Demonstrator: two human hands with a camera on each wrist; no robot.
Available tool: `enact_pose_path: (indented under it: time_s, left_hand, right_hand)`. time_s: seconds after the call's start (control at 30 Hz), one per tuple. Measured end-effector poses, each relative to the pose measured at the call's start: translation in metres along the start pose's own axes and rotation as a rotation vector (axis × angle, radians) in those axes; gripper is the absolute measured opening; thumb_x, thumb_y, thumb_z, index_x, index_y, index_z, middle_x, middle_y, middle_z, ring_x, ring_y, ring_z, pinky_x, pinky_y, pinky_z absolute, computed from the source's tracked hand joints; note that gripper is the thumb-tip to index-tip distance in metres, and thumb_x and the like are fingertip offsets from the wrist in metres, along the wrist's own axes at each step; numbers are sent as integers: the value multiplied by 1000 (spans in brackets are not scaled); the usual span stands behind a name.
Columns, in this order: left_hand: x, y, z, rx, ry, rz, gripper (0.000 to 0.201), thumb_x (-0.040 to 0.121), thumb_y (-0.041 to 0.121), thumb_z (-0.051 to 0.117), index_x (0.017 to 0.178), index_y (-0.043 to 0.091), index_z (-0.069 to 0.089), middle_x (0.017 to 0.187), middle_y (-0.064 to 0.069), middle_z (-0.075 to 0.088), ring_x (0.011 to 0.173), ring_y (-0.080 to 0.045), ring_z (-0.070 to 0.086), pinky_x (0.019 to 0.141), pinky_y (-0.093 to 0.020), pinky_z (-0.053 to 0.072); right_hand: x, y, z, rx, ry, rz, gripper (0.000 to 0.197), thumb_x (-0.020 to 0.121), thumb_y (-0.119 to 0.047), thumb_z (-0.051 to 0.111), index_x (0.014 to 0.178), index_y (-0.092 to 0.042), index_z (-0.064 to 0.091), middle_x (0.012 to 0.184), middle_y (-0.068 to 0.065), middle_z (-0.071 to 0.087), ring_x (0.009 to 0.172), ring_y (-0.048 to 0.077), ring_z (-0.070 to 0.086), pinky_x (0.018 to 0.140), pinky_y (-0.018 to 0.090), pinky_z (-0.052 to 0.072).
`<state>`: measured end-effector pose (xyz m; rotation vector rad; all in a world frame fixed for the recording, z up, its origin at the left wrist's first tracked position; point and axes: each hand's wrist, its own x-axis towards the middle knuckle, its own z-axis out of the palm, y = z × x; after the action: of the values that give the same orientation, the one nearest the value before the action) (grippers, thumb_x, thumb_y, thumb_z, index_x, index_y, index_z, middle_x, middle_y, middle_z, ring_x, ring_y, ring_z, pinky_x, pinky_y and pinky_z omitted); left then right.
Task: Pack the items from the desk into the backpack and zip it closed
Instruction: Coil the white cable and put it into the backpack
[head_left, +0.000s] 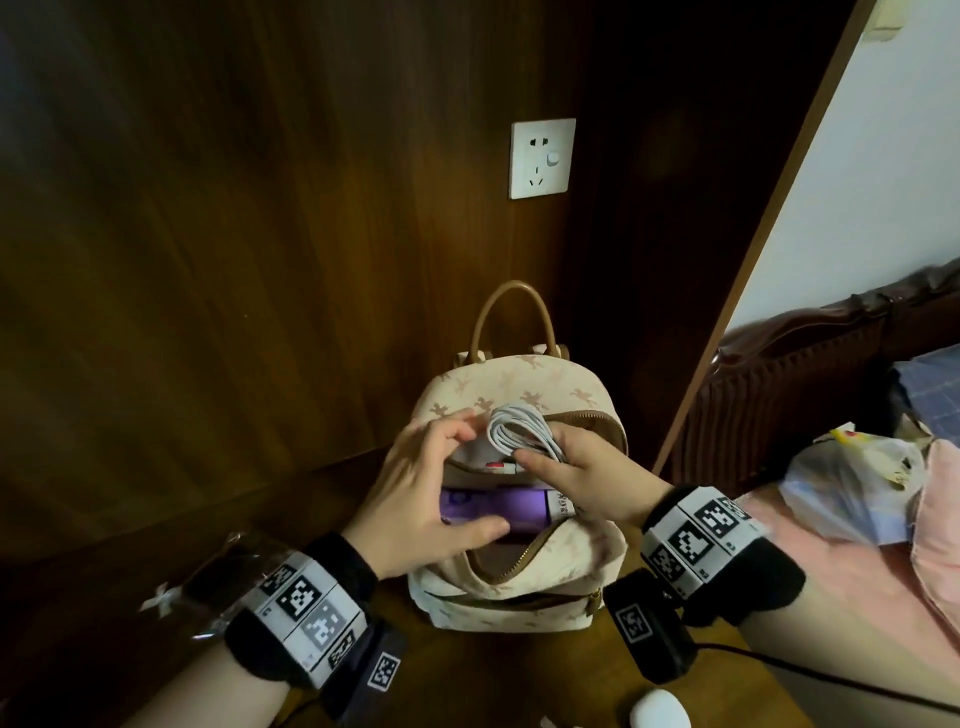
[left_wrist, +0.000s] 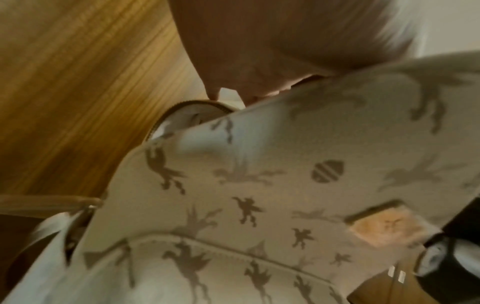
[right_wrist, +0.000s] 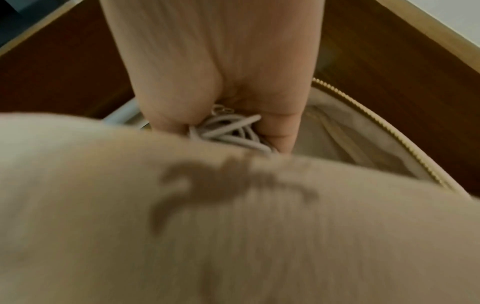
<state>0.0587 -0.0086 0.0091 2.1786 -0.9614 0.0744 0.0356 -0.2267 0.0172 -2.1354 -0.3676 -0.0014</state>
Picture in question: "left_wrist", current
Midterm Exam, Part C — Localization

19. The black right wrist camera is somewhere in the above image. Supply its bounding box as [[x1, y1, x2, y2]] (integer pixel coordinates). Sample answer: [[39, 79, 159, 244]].
[[411, 196, 480, 304]]

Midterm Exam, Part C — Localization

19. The beige horse-print backpack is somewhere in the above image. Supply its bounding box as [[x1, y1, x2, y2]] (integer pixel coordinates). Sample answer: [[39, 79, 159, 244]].
[[0, 50, 480, 304]]

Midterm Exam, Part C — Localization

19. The person's left hand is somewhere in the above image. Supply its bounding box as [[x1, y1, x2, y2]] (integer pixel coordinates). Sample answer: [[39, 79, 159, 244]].
[[168, 0, 414, 108]]

